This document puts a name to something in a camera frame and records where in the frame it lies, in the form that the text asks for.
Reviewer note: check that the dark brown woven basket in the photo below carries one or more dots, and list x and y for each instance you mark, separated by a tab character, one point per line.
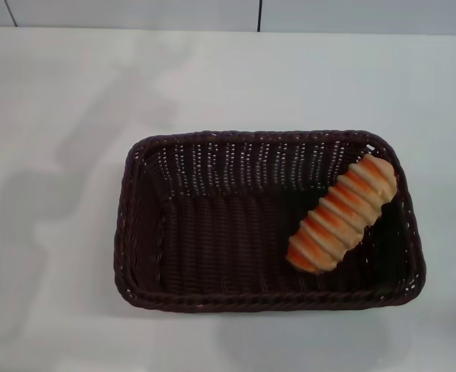
227	240

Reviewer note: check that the ridged orange striped bread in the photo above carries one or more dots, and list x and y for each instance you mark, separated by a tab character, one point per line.
340	217

